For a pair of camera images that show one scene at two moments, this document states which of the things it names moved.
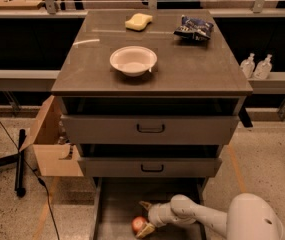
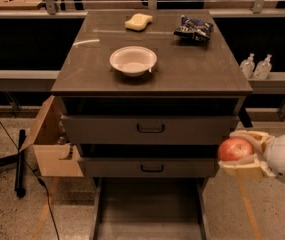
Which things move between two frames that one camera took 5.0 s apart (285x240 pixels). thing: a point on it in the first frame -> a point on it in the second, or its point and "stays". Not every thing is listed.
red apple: (137, 224) -> (234, 148)
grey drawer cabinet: (150, 97) stays
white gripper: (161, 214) -> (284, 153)
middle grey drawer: (146, 167) stays
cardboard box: (54, 154) stays
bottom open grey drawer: (116, 202) stays
